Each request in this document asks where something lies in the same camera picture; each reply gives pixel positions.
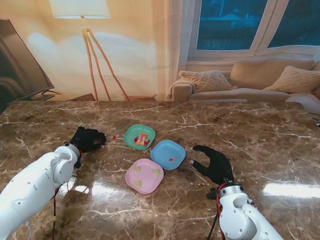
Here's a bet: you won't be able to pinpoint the red black right arm cables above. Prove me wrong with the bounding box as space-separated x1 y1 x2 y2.
206 182 228 240

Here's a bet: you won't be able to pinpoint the red black arm cables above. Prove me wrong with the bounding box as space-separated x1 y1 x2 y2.
49 151 83 240
206 182 228 240

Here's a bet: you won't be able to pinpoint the cream knitted cushion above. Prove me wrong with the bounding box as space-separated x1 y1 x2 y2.
178 69 233 93
263 65 320 94

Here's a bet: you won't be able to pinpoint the cream throw blanket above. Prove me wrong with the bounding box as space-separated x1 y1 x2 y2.
166 78 197 98

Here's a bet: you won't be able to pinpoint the flat screen television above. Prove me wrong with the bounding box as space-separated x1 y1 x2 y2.
0 18 62 108

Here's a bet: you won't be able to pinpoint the sheer white curtain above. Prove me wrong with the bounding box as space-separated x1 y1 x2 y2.
163 0 198 101

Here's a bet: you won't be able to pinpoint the blue square plastic dish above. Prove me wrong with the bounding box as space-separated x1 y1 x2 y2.
150 139 187 171

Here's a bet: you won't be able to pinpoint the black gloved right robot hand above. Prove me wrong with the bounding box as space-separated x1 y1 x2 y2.
189 144 236 186

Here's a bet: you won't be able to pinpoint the red black left arm cables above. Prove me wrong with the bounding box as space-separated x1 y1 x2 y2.
49 151 83 240

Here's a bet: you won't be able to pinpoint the beige sofa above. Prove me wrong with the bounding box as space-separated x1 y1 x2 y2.
169 59 320 118

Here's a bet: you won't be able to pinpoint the pink red candy packet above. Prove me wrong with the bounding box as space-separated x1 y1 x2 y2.
133 136 151 146

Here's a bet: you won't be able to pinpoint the orange candy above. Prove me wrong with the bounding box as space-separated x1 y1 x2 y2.
135 132 149 146

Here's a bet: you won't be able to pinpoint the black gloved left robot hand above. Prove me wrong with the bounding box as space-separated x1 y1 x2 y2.
69 126 107 153

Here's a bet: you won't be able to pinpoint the white framed window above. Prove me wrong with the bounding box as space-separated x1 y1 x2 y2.
187 0 320 61

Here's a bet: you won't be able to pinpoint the wooden tripod floor lamp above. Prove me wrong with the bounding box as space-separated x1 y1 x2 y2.
49 0 131 102

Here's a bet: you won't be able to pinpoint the green square plastic dish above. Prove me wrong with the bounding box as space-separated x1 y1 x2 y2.
123 124 157 151

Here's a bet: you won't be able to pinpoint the pink square plastic dish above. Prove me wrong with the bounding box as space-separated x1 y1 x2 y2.
124 158 165 195

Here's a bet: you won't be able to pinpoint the low wooden tv cabinet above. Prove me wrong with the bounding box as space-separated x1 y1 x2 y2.
67 93 97 102

